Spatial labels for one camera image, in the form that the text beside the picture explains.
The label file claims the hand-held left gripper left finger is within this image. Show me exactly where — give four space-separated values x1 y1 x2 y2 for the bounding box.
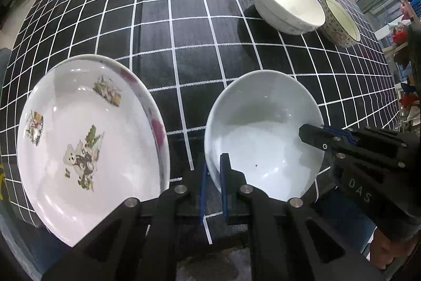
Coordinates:
41 165 211 281

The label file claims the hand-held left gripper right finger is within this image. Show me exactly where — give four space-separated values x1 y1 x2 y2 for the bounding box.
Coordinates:
220 152 385 281

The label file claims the pale blue white bowl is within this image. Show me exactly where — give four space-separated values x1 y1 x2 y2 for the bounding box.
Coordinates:
204 70 325 203

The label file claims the person's right hand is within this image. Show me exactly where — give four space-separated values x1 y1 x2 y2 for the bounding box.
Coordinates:
368 228 412 270

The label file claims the black white checked tablecloth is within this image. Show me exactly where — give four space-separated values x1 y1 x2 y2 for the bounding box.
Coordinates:
0 0 400 235

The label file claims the white plate with bear print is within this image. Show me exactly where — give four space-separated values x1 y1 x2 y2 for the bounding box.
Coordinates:
17 55 165 247

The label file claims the white plate with pink flowers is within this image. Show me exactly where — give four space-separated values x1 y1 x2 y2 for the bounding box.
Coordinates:
71 54 171 193

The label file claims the blue plastic basket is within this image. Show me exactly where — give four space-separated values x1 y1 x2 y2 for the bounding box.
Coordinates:
406 0 421 21

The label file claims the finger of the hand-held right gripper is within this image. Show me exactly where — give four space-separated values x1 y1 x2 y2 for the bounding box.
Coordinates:
298 132 409 170
303 124 421 151

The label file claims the patterned bowl with green inside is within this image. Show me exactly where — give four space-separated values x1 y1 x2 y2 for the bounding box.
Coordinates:
320 0 362 48

